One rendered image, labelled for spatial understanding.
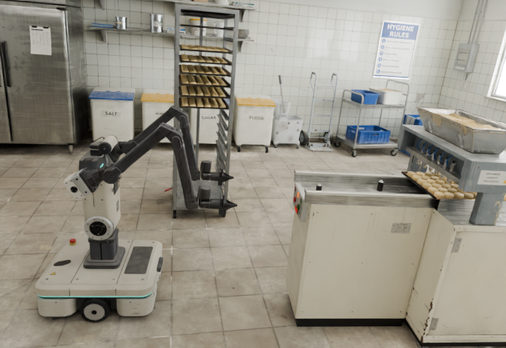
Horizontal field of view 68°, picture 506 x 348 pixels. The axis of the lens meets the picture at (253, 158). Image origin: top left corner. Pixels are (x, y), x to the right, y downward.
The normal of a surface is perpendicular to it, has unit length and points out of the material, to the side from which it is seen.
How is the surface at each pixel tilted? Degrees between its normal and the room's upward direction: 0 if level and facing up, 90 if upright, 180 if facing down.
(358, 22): 90
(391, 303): 90
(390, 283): 90
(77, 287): 31
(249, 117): 92
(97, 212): 101
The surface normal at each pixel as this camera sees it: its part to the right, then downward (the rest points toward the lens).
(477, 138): 0.06, 0.62
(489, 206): 0.09, 0.32
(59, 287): 0.12, -0.64
